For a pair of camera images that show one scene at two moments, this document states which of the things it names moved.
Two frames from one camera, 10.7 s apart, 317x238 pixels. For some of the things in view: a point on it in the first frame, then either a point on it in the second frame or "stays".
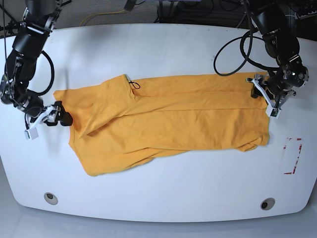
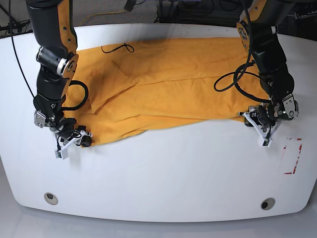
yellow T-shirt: (131, 123) -> (119, 90)
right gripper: (279, 85) -> (265, 116)
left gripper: (31, 104) -> (66, 126)
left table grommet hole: (51, 198) stays
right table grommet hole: (267, 204) stays
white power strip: (312, 13) stays
